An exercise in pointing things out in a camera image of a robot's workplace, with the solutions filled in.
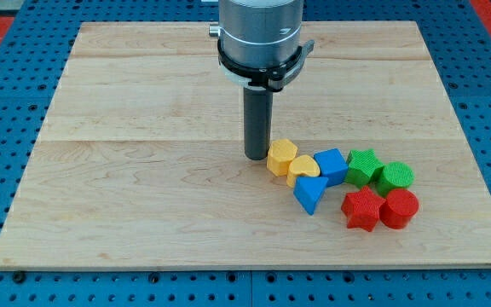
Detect wooden board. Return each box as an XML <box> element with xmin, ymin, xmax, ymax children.
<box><xmin>0</xmin><ymin>21</ymin><xmax>491</xmax><ymax>271</ymax></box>

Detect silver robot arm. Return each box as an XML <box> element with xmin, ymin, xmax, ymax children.
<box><xmin>217</xmin><ymin>0</ymin><xmax>303</xmax><ymax>69</ymax></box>

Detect green cylinder block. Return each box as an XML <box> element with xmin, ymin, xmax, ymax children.
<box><xmin>376</xmin><ymin>161</ymin><xmax>415</xmax><ymax>197</ymax></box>

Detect green star block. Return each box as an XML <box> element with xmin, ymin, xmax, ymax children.
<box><xmin>344</xmin><ymin>148</ymin><xmax>385</xmax><ymax>188</ymax></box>

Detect black clamp ring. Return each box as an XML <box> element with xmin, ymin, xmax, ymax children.
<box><xmin>217</xmin><ymin>38</ymin><xmax>315</xmax><ymax>93</ymax></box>

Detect red star block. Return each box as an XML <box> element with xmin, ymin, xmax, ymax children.
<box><xmin>341</xmin><ymin>186</ymin><xmax>386</xmax><ymax>232</ymax></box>

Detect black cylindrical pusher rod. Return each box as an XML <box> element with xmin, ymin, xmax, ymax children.
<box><xmin>243</xmin><ymin>88</ymin><xmax>273</xmax><ymax>160</ymax></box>

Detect yellow hexagon block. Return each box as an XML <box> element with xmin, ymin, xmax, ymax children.
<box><xmin>267</xmin><ymin>139</ymin><xmax>297</xmax><ymax>177</ymax></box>

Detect yellow heart block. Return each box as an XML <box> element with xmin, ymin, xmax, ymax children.
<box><xmin>286</xmin><ymin>155</ymin><xmax>321</xmax><ymax>188</ymax></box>

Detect blue cube block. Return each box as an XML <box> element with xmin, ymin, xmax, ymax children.
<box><xmin>314</xmin><ymin>148</ymin><xmax>349</xmax><ymax>187</ymax></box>

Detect red cylinder block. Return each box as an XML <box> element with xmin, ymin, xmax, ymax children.
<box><xmin>379</xmin><ymin>188</ymin><xmax>419</xmax><ymax>229</ymax></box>

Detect blue triangle block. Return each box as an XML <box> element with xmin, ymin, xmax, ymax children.
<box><xmin>293</xmin><ymin>177</ymin><xmax>328</xmax><ymax>216</ymax></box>

